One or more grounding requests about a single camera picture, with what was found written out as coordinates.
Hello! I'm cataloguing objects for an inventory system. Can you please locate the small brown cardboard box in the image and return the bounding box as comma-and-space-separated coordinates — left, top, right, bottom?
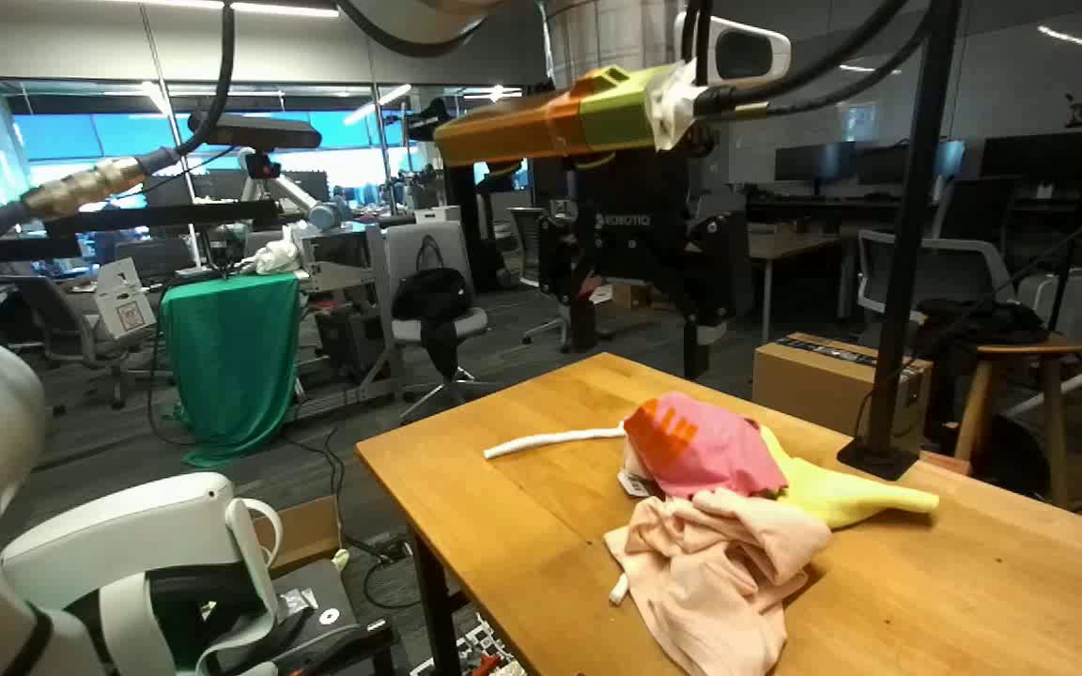
271, 491, 345, 576

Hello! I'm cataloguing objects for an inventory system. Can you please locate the white rope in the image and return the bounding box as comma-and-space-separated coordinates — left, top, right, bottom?
479, 423, 630, 467

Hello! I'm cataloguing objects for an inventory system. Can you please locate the pink cloth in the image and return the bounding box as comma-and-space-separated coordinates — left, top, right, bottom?
619, 392, 791, 502

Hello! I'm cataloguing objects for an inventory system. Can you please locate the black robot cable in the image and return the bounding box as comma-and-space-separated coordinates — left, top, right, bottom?
11, 0, 240, 226

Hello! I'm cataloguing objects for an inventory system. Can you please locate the black vertical pole stand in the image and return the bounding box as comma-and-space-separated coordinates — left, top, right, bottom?
834, 0, 966, 486

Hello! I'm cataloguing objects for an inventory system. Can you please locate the small black monitor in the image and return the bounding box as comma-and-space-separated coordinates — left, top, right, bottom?
774, 139, 856, 191

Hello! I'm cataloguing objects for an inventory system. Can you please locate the wooden desk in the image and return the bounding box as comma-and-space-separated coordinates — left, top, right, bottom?
745, 222, 862, 347

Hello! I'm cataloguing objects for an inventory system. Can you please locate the cardboard box with black tape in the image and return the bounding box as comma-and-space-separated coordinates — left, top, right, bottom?
748, 332, 934, 443

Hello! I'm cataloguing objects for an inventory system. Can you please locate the white pipe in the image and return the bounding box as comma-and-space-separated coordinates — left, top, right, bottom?
1001, 343, 1082, 421

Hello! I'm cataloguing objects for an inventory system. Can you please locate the white office chair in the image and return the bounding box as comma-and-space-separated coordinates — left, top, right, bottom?
854, 228, 1021, 332

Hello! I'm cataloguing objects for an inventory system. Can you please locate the white printed sign box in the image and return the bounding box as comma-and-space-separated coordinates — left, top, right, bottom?
89, 254, 157, 347

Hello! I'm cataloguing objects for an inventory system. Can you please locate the green cloth drape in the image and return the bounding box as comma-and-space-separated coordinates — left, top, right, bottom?
157, 271, 308, 464

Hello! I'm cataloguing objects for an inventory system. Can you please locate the peach cloth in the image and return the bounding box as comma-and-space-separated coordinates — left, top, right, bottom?
599, 486, 834, 676

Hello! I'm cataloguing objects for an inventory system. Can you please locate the black controller box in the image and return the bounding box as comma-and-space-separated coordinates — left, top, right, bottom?
275, 557, 403, 676

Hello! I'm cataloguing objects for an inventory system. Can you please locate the black stereo camera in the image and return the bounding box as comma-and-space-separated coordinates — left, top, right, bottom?
184, 110, 328, 156

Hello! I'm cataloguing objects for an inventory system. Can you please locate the orange striped fabric piece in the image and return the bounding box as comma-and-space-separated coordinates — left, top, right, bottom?
619, 402, 707, 486

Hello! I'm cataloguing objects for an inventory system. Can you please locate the black backpack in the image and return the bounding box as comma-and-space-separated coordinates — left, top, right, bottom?
913, 298, 1053, 443

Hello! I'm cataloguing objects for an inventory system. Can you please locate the wooden stool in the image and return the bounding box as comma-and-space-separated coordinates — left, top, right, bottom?
950, 340, 1082, 512

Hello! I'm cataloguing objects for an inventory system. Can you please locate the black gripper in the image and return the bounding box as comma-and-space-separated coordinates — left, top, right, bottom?
561, 148, 722, 381

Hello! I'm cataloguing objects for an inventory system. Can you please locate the yellow-green cloth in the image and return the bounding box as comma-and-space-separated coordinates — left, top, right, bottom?
751, 421, 948, 532

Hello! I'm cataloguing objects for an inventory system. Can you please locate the wide black monitor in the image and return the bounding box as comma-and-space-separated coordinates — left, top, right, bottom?
975, 126, 1082, 191

